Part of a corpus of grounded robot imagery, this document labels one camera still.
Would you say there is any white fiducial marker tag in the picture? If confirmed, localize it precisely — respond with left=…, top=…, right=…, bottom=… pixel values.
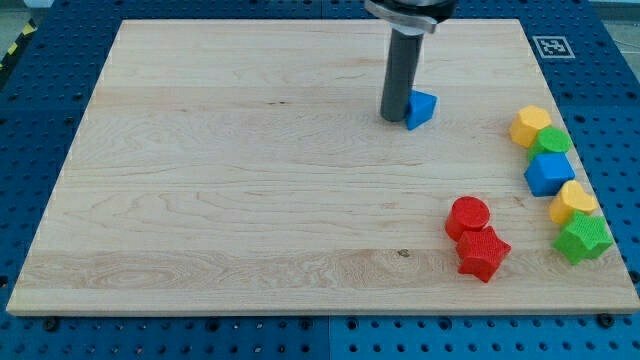
left=533, top=35, right=575, bottom=59

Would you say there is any wooden board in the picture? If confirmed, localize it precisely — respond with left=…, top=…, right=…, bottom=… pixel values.
left=7, top=19, right=639, bottom=317

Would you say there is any green cylinder block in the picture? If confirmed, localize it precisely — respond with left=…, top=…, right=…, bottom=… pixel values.
left=527, top=127, right=573, bottom=162

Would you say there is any red cylinder block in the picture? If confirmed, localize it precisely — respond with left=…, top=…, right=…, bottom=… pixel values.
left=445, top=196, right=491, bottom=241

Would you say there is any red star block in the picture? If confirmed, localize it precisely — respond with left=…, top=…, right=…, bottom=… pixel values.
left=456, top=226, right=512, bottom=283

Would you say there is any blue triangle block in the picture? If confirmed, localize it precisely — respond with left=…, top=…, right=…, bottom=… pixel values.
left=405, top=90, right=438, bottom=131

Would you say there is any yellow hexagon block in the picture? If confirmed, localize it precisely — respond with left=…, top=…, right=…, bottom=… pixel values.
left=509, top=105, right=552, bottom=148

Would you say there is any blue cube block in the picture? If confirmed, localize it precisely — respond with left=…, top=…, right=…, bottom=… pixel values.
left=524, top=153, right=575, bottom=197

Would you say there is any green star block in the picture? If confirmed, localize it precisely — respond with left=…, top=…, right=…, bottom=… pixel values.
left=552, top=211, right=614, bottom=265

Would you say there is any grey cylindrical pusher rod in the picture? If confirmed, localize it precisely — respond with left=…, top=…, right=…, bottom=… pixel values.
left=380, top=28, right=424, bottom=122

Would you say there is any yellow heart block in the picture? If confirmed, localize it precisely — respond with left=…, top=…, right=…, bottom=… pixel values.
left=549, top=180, right=598, bottom=224

